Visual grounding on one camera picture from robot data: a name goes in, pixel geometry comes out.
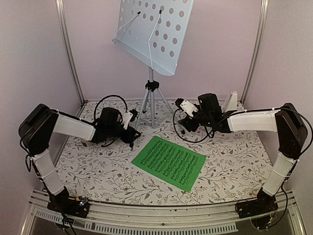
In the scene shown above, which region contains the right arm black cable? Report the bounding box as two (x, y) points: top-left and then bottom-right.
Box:
(173, 107), (311, 160)

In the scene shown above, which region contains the white perforated music stand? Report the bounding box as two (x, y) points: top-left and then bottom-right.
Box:
(113, 0), (194, 127)

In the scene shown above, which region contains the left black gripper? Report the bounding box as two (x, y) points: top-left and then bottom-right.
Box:
(107, 121), (141, 143)

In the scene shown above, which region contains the white metronome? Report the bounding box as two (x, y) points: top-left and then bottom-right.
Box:
(221, 91), (238, 113)

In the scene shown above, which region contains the aluminium frame post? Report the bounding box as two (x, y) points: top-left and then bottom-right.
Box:
(55, 0), (85, 106)
(240, 0), (269, 106)

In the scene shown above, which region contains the green sheet music page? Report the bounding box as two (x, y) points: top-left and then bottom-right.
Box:
(131, 136), (206, 192)

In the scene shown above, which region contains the left aluminium frame post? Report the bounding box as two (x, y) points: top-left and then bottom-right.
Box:
(55, 0), (85, 106)

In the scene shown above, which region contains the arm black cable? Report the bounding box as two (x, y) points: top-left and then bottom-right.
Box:
(94, 94), (129, 123)
(173, 107), (311, 160)

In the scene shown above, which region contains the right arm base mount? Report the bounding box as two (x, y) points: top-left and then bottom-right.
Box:
(235, 197), (278, 218)

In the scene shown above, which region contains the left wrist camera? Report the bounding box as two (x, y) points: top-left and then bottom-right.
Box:
(122, 111), (132, 130)

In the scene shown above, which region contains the floral table mat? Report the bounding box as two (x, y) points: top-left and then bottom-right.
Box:
(56, 101), (272, 206)

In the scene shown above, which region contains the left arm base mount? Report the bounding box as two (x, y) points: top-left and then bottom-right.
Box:
(47, 196), (90, 218)

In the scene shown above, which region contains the white paper cup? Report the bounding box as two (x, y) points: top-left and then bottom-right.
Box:
(81, 140), (93, 147)

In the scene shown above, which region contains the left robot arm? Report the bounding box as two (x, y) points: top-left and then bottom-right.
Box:
(19, 104), (141, 212)

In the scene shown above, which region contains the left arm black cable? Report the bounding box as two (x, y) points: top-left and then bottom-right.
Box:
(94, 94), (129, 123)

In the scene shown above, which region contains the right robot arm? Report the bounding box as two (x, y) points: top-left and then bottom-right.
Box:
(173, 92), (313, 213)

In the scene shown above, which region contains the aluminium front rail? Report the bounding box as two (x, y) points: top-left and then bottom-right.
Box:
(21, 190), (309, 235)

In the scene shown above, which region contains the right aluminium frame post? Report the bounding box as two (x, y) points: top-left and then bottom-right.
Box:
(240, 0), (269, 106)

